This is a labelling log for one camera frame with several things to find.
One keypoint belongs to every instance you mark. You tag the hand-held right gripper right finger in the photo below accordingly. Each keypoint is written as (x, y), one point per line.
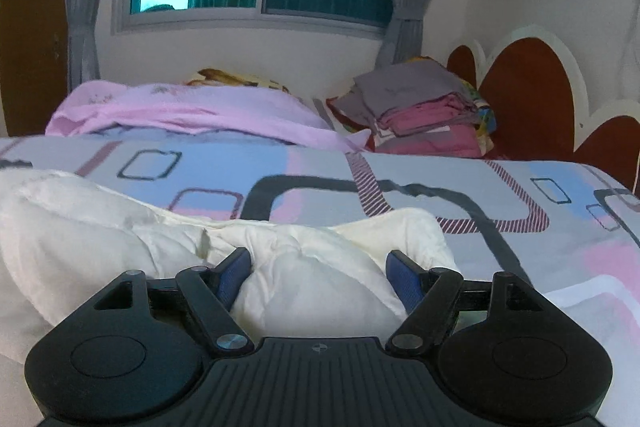
(402, 278)

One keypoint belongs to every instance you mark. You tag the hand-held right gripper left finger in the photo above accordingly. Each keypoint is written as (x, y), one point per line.
(233, 273)

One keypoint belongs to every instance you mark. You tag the white padded jacket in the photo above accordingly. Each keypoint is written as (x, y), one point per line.
(310, 277)

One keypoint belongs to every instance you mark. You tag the stack of folded clothes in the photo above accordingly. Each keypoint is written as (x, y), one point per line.
(420, 107)

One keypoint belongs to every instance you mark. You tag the bed with patterned sheet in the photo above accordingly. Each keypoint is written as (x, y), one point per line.
(450, 177)

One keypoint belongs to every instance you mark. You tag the pink blanket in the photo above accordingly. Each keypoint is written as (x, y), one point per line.
(200, 112)

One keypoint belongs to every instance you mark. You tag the yellow printed pillow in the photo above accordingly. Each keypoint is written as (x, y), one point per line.
(235, 79)

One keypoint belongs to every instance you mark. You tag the red and white headboard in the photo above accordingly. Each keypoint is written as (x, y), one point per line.
(525, 82)

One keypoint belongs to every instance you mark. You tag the brown wooden door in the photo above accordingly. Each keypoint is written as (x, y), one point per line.
(30, 32)

